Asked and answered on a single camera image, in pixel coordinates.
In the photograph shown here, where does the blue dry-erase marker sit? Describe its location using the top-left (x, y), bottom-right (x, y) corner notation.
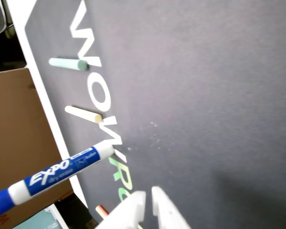
top-left (0, 140), bottom-right (115, 221)

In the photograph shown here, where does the brown cardboard box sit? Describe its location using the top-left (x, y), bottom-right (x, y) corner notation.
top-left (0, 68), bottom-right (74, 229)

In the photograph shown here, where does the orange chalk stick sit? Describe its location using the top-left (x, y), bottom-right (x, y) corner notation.
top-left (95, 204), bottom-right (110, 218)

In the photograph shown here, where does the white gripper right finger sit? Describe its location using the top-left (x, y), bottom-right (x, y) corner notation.
top-left (151, 186), bottom-right (192, 229)

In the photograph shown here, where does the yellow chalk stick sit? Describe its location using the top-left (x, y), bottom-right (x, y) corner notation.
top-left (64, 105), bottom-right (103, 124)

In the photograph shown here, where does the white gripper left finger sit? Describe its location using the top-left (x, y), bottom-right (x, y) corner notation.
top-left (94, 190), bottom-right (147, 229)

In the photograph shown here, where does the teal and white box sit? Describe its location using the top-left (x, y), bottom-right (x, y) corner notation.
top-left (14, 204), bottom-right (70, 229)

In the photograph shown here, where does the grey mat with WOWROBO print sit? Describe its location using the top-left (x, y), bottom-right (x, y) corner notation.
top-left (24, 0), bottom-right (286, 229)

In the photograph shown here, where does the green chalk stick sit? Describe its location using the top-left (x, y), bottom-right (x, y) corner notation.
top-left (49, 57), bottom-right (89, 72)

